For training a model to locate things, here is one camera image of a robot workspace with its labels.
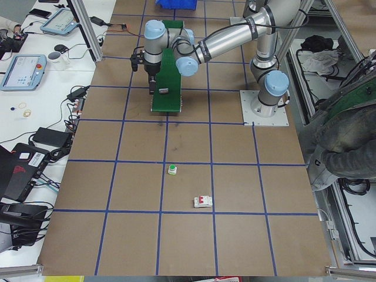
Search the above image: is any black cylindrical capacitor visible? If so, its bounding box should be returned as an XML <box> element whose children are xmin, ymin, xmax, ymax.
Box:
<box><xmin>159</xmin><ymin>88</ymin><xmax>169</xmax><ymax>95</ymax></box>

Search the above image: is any blue plastic bin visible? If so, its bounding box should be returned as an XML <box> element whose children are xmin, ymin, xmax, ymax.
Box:
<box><xmin>155</xmin><ymin>0</ymin><xmax>197</xmax><ymax>10</ymax></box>

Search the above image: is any black laptop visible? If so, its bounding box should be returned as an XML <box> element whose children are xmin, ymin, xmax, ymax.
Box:
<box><xmin>1</xmin><ymin>143</ymin><xmax>50</xmax><ymax>202</ymax></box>

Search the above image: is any person in green shirt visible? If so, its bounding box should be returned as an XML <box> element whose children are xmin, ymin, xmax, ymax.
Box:
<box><xmin>299</xmin><ymin>70</ymin><xmax>375</xmax><ymax>191</ymax></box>

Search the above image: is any teach pendant tablet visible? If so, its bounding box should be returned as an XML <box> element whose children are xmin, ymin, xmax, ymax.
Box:
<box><xmin>40</xmin><ymin>8</ymin><xmax>78</xmax><ymax>36</ymax></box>
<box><xmin>1</xmin><ymin>55</ymin><xmax>47</xmax><ymax>91</ymax></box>

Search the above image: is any white red circuit breaker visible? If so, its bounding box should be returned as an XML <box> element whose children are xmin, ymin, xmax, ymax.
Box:
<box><xmin>193</xmin><ymin>195</ymin><xmax>213</xmax><ymax>209</ymax></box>

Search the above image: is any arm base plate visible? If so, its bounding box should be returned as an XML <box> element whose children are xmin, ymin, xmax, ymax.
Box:
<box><xmin>229</xmin><ymin>16</ymin><xmax>244</xmax><ymax>25</ymax></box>
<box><xmin>240</xmin><ymin>90</ymin><xmax>289</xmax><ymax>127</ymax></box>

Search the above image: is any black power adapter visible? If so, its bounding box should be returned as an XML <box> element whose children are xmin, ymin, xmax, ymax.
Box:
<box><xmin>32</xmin><ymin>127</ymin><xmax>73</xmax><ymax>147</ymax></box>

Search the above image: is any green conveyor belt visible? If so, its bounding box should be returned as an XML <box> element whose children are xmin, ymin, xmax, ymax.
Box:
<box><xmin>143</xmin><ymin>20</ymin><xmax>190</xmax><ymax>113</ymax></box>

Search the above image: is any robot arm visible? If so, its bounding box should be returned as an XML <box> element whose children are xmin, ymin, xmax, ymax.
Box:
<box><xmin>142</xmin><ymin>1</ymin><xmax>301</xmax><ymax>95</ymax></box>

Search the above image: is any red black power cable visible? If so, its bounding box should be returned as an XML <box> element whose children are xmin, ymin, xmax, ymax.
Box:
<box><xmin>106</xmin><ymin>25</ymin><xmax>147</xmax><ymax>39</ymax></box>

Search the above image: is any aluminium frame post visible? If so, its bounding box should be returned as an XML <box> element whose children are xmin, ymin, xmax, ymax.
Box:
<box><xmin>67</xmin><ymin>0</ymin><xmax>103</xmax><ymax>63</ymax></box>

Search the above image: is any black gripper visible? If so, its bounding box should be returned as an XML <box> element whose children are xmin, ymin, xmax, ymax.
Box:
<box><xmin>143</xmin><ymin>60</ymin><xmax>161</xmax><ymax>95</ymax></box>

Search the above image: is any white mug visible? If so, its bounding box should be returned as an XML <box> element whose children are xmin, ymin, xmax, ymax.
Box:
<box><xmin>48</xmin><ymin>51</ymin><xmax>70</xmax><ymax>71</ymax></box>

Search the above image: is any green push button switch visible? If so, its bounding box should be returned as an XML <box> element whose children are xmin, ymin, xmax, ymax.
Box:
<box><xmin>167</xmin><ymin>164</ymin><xmax>177</xmax><ymax>175</ymax></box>

